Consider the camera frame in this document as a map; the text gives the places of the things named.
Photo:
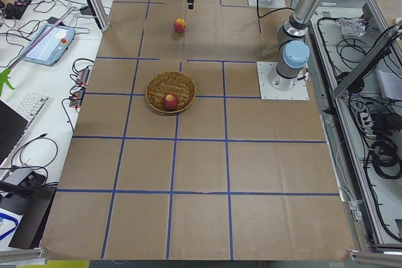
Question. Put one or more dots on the blue teach pendant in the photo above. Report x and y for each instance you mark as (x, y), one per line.
(50, 49)

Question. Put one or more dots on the woven wicker basket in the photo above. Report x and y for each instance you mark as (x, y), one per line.
(172, 82)

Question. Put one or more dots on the black laptop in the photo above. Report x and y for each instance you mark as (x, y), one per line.
(13, 126)

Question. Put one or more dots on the white keyboard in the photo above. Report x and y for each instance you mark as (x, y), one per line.
(31, 106)

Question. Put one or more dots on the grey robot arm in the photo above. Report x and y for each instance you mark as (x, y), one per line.
(294, 53)

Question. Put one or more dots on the green tipped grabber stick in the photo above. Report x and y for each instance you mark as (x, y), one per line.
(5, 73)

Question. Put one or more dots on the red apple in basket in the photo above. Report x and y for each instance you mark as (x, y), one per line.
(170, 102)

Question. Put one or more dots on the red yellow apple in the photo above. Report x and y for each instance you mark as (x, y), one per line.
(179, 25)

